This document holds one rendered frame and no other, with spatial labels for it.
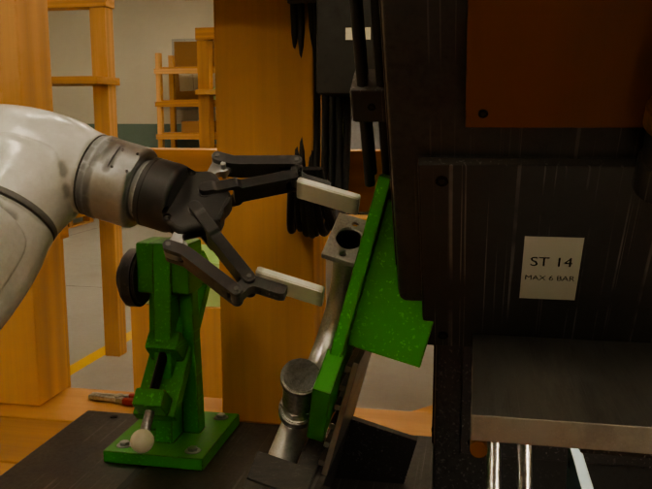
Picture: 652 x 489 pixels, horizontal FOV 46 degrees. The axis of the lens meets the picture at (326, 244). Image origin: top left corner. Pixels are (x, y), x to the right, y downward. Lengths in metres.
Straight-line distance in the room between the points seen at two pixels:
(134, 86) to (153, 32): 0.83
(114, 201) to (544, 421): 0.49
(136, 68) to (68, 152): 11.08
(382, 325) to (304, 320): 0.41
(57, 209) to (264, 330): 0.40
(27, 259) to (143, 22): 11.14
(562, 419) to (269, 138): 0.67
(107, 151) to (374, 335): 0.34
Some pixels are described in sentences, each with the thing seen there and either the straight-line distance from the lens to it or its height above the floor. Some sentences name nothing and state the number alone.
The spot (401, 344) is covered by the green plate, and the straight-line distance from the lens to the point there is 0.71.
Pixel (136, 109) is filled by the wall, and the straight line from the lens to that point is 11.91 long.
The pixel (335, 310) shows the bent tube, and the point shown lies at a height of 1.11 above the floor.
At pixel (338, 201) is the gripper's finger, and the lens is 0.83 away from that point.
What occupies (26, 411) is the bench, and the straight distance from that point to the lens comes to 1.29.
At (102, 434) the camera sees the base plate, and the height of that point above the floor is 0.90.
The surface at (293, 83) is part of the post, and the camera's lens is 1.07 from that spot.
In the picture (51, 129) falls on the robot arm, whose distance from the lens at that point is 0.86.
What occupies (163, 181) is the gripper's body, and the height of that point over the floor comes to 1.26.
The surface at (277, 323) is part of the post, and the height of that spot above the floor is 1.03.
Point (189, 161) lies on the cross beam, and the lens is 1.21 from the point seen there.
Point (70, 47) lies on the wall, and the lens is 12.43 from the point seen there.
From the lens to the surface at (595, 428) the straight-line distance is 0.54.
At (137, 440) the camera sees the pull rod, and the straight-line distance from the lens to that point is 0.96.
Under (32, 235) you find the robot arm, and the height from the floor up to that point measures 1.21.
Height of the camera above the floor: 1.32
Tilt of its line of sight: 9 degrees down
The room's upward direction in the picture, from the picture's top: straight up
